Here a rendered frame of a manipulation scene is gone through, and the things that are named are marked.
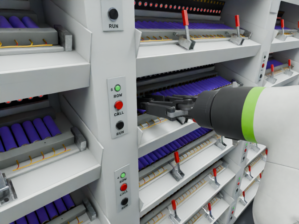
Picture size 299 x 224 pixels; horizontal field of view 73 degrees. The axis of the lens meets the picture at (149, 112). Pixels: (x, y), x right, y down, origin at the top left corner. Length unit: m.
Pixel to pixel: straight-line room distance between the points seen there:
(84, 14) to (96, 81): 0.10
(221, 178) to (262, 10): 0.72
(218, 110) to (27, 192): 0.34
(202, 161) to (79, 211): 0.45
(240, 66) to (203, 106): 0.59
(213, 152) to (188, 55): 0.45
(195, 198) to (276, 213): 0.64
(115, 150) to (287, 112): 0.31
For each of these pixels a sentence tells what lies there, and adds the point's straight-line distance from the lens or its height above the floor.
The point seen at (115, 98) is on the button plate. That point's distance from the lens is 0.39.
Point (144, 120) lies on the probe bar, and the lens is 0.52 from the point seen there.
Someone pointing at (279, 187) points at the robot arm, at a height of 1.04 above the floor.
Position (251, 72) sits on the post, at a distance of 0.93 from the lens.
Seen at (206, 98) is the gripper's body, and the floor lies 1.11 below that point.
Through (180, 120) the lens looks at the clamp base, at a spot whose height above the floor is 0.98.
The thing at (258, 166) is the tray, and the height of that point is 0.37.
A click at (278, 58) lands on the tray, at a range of 1.63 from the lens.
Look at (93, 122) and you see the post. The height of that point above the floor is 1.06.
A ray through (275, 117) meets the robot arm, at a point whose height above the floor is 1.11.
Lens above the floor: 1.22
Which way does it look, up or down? 22 degrees down
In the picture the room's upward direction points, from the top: straight up
